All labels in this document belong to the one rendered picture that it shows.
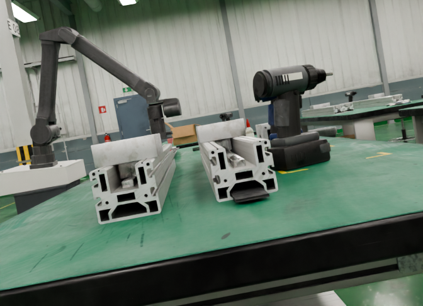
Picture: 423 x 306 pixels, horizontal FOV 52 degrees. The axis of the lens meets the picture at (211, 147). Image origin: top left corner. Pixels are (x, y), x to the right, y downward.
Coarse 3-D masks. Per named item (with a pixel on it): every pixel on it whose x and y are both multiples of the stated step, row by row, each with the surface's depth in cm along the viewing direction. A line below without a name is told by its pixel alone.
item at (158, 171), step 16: (144, 160) 74; (160, 160) 86; (96, 176) 69; (112, 176) 73; (144, 176) 76; (160, 176) 79; (96, 192) 69; (112, 192) 70; (128, 192) 69; (144, 192) 69; (160, 192) 74; (96, 208) 69; (112, 208) 69; (128, 208) 76; (144, 208) 74; (160, 208) 69
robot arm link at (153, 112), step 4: (152, 104) 167; (156, 104) 167; (160, 104) 165; (148, 108) 165; (152, 108) 164; (156, 108) 165; (160, 108) 166; (148, 112) 166; (152, 112) 164; (156, 112) 165; (160, 112) 165; (152, 116) 165; (156, 116) 165; (160, 116) 165; (156, 120) 166
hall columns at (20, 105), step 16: (0, 0) 717; (0, 16) 718; (0, 32) 719; (0, 48) 720; (16, 48) 747; (16, 64) 723; (16, 80) 724; (16, 96) 725; (16, 112) 726; (32, 112) 753; (16, 128) 727; (16, 144) 729; (32, 144) 728
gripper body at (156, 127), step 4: (152, 120) 165; (160, 120) 165; (152, 124) 165; (156, 124) 165; (160, 124) 165; (164, 124) 167; (152, 128) 165; (156, 128) 165; (160, 128) 165; (164, 128) 166; (152, 132) 166; (156, 132) 165; (160, 132) 165; (164, 132) 165; (168, 132) 165
